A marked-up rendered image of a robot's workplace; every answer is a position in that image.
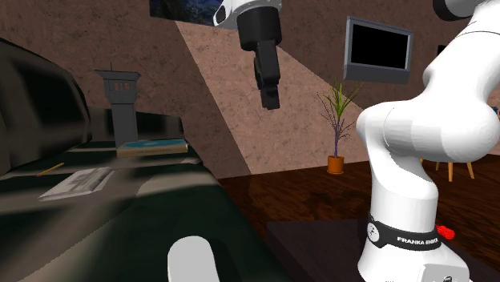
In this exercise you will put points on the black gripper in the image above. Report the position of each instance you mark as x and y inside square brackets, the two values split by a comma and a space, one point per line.
[259, 29]

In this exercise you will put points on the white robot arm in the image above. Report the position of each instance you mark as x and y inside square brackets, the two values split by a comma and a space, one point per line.
[406, 187]

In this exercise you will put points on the potted plant in orange pot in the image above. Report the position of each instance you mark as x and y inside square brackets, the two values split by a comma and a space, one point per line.
[336, 164]

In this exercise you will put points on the blue book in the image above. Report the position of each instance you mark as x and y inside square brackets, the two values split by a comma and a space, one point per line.
[152, 147]

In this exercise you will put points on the grey tower figure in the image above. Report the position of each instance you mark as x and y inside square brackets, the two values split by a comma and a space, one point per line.
[123, 117]

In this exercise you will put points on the dark robot stand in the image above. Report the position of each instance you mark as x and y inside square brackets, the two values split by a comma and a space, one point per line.
[312, 250]

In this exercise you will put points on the white rounded object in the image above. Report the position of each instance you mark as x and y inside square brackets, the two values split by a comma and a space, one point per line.
[193, 261]

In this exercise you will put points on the wooden-legged chair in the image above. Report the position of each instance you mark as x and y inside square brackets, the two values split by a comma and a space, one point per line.
[450, 172]

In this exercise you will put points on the white open newspaper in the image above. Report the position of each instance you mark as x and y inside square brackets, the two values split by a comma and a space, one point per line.
[80, 183]

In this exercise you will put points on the yellow pencil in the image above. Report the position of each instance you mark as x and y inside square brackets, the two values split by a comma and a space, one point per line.
[50, 169]

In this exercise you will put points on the grey wall television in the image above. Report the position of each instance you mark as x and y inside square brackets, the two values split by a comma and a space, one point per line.
[377, 49]

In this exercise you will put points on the dark blue wall picture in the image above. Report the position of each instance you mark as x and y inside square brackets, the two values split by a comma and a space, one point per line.
[183, 9]

